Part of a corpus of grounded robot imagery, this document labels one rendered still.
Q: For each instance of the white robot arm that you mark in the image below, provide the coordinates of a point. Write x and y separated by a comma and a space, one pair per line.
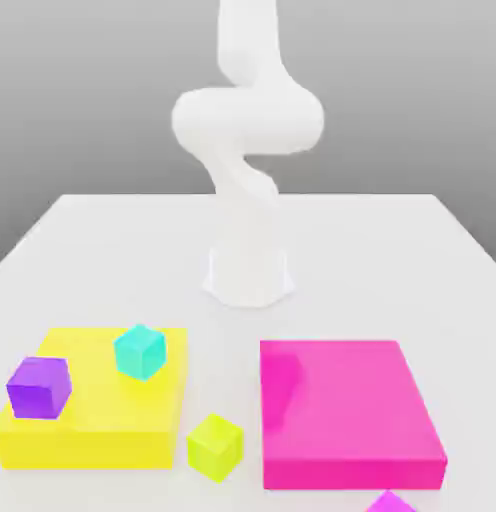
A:
248, 120

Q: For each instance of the small cyan cube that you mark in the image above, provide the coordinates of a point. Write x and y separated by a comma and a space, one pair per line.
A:
139, 352

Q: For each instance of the small lime cube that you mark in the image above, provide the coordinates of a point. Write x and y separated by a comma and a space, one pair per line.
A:
214, 446

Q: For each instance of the small purple cube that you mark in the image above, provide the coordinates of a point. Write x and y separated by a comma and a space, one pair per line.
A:
38, 388

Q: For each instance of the small magenta cube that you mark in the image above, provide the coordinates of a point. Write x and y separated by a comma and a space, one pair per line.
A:
390, 504

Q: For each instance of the large pink box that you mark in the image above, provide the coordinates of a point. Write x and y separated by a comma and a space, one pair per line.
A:
352, 408

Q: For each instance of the large yellow box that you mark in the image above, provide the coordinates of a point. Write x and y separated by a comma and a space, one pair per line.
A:
112, 416

